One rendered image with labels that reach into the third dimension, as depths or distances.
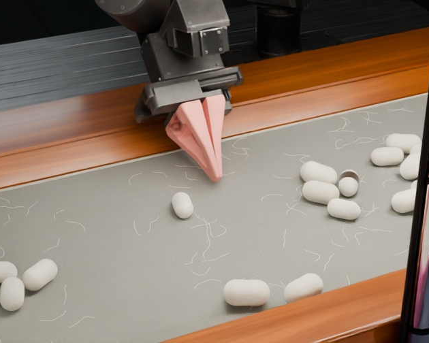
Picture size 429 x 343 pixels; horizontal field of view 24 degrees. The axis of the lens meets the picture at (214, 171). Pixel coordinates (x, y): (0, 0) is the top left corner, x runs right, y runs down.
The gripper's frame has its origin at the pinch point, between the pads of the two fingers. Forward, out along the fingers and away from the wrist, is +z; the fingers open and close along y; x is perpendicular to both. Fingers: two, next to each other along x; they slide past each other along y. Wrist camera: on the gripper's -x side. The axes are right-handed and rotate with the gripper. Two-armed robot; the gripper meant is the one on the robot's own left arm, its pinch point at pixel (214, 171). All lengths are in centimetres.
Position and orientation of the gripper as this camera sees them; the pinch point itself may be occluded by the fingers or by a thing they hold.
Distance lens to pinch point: 96.9
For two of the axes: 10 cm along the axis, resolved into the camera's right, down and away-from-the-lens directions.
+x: -2.7, 3.5, 9.0
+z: 3.2, 9.1, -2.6
